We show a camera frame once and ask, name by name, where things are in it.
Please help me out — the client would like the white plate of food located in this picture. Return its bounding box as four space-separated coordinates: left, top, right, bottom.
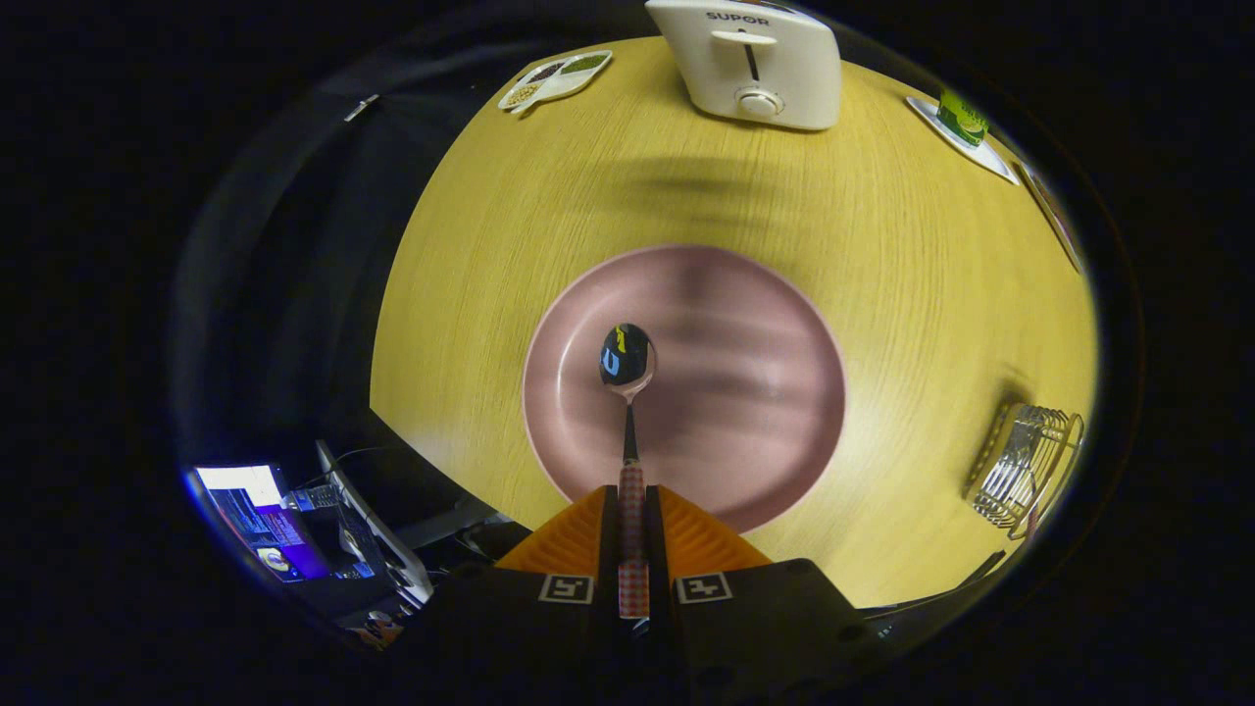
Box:
1015 160 1084 276

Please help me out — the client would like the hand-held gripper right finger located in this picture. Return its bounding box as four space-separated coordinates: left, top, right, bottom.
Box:
647 485 883 706

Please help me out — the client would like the white coaster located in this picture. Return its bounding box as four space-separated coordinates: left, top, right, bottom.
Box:
906 95 1022 186

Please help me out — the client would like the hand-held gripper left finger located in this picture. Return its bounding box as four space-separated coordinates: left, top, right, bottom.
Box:
412 485 620 706

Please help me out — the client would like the pink plate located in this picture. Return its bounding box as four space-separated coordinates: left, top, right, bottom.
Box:
522 244 847 535

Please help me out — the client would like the silver laptop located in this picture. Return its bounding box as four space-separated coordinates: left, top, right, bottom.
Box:
314 441 434 604

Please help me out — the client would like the green tea bottle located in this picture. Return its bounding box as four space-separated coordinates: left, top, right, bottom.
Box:
934 88 989 148

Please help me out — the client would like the white divided dish with beans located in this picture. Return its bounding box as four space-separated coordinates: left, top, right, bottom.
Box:
497 50 614 115

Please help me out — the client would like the spoon with checked handle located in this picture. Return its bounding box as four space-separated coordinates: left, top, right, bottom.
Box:
599 323 657 621

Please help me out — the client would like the white toaster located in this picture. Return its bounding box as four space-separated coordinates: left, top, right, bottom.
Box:
645 0 843 131

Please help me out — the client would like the metal wire basket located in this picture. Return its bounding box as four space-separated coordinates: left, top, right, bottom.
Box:
963 402 1086 542

